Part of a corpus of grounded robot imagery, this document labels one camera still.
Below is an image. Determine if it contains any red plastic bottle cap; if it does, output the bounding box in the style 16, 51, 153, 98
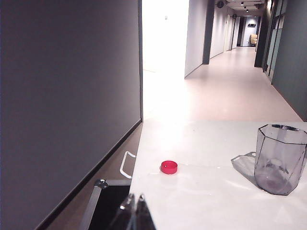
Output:
160, 160, 178, 175

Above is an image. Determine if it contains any white table lever handle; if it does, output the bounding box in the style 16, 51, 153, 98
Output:
119, 151, 137, 179

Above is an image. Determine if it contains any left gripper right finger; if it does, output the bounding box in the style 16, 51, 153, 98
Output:
135, 193, 158, 230

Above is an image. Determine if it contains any black platform with aluminium frame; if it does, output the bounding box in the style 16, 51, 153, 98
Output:
78, 178, 132, 230

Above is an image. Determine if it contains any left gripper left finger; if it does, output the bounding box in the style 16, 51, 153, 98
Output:
110, 193, 136, 230

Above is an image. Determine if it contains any clear faceted glass mug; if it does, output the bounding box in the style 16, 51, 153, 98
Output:
254, 123, 307, 196

